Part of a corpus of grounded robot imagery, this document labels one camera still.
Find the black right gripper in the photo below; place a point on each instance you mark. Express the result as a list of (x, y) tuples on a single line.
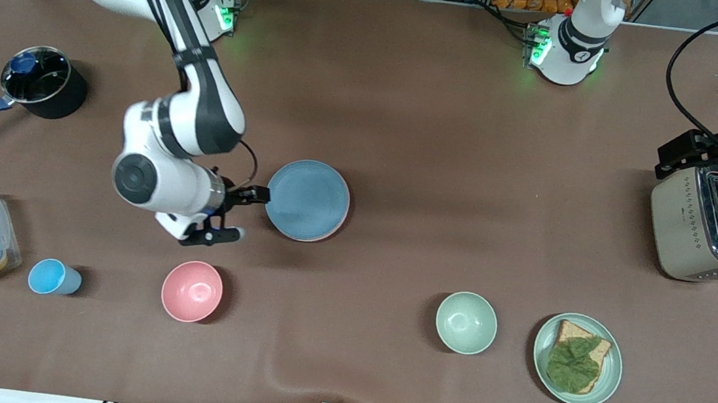
[(237, 197)]

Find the blue plate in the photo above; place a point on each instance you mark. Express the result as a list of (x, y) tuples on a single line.
[(307, 200)]

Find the pink plate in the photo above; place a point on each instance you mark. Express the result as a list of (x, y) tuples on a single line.
[(334, 235)]

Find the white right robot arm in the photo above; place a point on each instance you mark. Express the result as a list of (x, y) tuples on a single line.
[(149, 179)]

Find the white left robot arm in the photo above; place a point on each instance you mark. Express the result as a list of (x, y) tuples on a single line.
[(573, 50)]

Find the beige chrome toaster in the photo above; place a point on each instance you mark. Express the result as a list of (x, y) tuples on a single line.
[(681, 227)]

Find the pink bowl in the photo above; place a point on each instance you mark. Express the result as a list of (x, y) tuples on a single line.
[(192, 291)]

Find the brown table cover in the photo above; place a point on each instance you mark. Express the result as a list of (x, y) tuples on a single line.
[(339, 363)]

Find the brown bread slice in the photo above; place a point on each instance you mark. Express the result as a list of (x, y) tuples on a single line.
[(572, 330)]

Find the blue cup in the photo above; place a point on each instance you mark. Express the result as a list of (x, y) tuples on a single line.
[(51, 277)]

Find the green plate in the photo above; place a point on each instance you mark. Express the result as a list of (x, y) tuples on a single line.
[(612, 369)]

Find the green lettuce leaf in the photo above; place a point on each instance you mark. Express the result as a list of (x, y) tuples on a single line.
[(573, 366)]

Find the glass lid blue knob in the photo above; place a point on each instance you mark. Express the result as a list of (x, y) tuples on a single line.
[(38, 76)]

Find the green bowl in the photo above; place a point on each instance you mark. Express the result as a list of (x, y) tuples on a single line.
[(466, 323)]

